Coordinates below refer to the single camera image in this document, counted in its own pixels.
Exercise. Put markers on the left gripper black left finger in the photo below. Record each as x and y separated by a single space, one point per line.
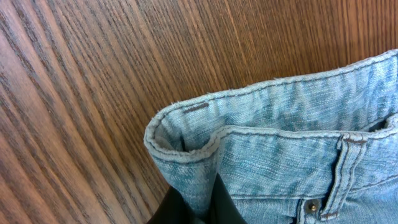
172 210

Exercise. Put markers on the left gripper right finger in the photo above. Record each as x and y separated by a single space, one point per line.
222 208

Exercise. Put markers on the light blue denim shorts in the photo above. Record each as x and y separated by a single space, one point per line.
318 148

